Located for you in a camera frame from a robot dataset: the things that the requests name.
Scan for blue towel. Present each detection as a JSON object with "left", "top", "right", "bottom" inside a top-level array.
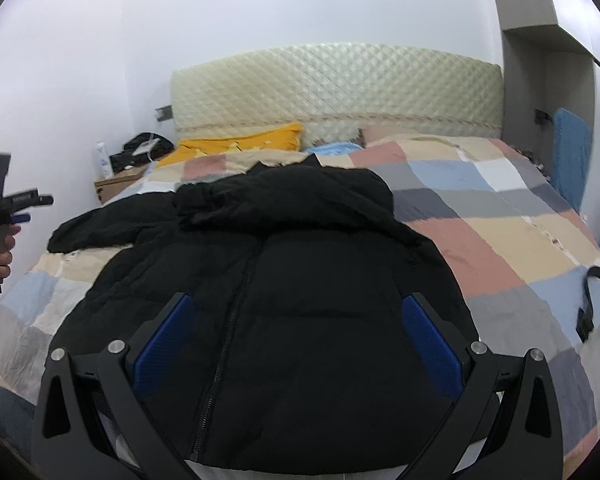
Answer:
[{"left": 551, "top": 107, "right": 593, "bottom": 211}]

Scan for person's blue jeans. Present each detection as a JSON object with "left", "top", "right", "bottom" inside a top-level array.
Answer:
[{"left": 0, "top": 381, "right": 37, "bottom": 461}]

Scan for checkered pastel blanket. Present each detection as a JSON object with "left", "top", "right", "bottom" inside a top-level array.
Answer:
[{"left": 0, "top": 135, "right": 600, "bottom": 480}]

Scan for white bottle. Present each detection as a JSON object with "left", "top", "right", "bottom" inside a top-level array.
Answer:
[{"left": 96, "top": 141, "right": 115, "bottom": 180}]

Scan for black puffer jacket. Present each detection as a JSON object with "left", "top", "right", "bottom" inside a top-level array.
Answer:
[{"left": 46, "top": 152, "right": 501, "bottom": 473}]

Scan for black bag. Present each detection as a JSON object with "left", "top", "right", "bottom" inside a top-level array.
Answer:
[{"left": 109, "top": 132, "right": 175, "bottom": 173}]

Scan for person's left hand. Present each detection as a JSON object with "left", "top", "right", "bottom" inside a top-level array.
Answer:
[{"left": 0, "top": 224, "right": 22, "bottom": 281}]

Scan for light blue cloth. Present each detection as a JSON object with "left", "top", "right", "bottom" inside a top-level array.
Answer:
[{"left": 304, "top": 141, "right": 366, "bottom": 156}]

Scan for cream quilted headboard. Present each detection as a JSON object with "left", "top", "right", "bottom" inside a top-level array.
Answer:
[{"left": 169, "top": 42, "right": 503, "bottom": 143}]

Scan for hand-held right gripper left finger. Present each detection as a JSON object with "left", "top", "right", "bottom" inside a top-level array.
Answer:
[{"left": 32, "top": 292, "right": 206, "bottom": 480}]

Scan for wooden nightstand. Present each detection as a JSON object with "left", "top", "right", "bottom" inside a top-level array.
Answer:
[{"left": 94, "top": 167, "right": 148, "bottom": 206}]

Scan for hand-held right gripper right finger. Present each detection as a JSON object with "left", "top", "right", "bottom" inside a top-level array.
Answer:
[{"left": 401, "top": 291, "right": 566, "bottom": 480}]

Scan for black belt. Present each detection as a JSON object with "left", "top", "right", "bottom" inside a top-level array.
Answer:
[{"left": 576, "top": 266, "right": 600, "bottom": 341}]

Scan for yellow pillow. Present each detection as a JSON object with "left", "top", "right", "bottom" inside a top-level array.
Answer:
[{"left": 155, "top": 122, "right": 303, "bottom": 168}]

